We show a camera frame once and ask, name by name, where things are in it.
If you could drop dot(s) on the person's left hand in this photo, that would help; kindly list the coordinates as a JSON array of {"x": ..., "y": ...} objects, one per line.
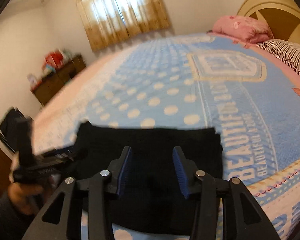
[{"x": 22, "y": 195}]

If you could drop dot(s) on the black pants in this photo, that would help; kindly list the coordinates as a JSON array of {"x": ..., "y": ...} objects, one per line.
[{"x": 152, "y": 201}]

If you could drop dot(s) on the striped pillow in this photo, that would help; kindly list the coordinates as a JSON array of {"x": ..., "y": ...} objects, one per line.
[{"x": 287, "y": 52}]

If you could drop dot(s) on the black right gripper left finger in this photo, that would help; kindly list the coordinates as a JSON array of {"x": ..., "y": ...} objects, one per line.
[{"x": 120, "y": 171}]

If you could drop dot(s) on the pink blue dotted bedspread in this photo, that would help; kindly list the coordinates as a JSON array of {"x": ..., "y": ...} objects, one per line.
[{"x": 196, "y": 81}]

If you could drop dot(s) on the red gift bag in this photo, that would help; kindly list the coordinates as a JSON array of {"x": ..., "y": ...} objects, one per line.
[{"x": 54, "y": 59}]

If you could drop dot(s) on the cream wooden headboard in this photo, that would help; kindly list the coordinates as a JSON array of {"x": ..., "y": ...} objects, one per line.
[{"x": 282, "y": 16}]

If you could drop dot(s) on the beige window curtain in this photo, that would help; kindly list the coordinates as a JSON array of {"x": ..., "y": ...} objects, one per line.
[{"x": 109, "y": 22}]

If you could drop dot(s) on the dark wooden dresser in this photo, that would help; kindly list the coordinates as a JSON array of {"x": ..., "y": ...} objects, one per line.
[{"x": 50, "y": 85}]

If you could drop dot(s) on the pink floral pillow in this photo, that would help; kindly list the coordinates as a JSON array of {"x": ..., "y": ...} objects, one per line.
[{"x": 246, "y": 29}]

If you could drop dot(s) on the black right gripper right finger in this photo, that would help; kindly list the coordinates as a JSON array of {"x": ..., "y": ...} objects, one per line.
[{"x": 185, "y": 171}]

